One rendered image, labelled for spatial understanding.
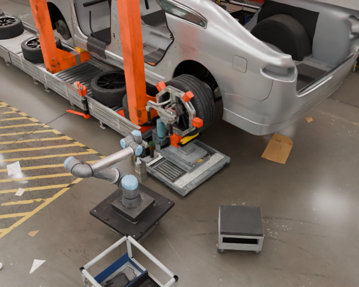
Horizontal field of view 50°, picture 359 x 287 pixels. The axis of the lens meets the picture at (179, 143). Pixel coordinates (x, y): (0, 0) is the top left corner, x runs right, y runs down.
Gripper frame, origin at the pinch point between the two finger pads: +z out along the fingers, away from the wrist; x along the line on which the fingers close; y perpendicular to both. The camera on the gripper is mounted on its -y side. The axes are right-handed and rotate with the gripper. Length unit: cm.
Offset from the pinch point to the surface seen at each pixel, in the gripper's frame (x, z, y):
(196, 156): 75, 43, 36
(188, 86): 71, -51, 33
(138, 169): 37, 43, -23
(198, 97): 66, -43, 44
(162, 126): 59, -5, 3
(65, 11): 213, -79, -195
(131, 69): 72, -65, -30
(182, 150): 79, 40, 17
